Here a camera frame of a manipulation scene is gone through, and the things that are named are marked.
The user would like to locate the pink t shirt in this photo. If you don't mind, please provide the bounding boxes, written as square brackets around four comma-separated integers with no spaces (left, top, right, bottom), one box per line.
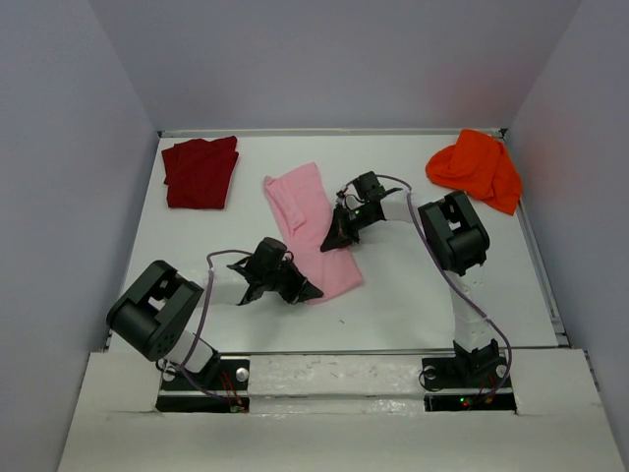
[262,162,363,305]

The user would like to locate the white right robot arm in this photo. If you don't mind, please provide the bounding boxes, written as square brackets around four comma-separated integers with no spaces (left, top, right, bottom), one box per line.
[319,171,493,354]

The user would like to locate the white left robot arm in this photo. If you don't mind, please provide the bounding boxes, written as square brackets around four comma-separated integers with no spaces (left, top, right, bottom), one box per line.
[106,237,323,374]

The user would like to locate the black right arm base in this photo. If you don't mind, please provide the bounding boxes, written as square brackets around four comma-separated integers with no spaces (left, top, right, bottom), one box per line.
[418,339,517,413]

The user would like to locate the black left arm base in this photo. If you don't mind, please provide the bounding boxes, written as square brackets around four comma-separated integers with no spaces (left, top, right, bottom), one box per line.
[155,355,251,414]

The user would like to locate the dark red folded t shirt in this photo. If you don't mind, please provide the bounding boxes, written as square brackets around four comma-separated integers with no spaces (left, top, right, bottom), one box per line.
[161,136,239,209]

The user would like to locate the orange t shirt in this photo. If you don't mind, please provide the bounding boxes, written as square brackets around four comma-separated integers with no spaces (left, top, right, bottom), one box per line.
[426,129,523,215]

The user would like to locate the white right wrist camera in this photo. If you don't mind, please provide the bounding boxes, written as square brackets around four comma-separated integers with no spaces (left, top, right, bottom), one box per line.
[342,194,362,208]

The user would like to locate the aluminium table front rail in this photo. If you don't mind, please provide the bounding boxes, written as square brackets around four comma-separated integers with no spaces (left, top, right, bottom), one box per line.
[220,346,573,357]

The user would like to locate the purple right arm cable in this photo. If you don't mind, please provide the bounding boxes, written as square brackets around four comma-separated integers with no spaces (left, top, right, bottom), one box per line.
[377,174,514,406]

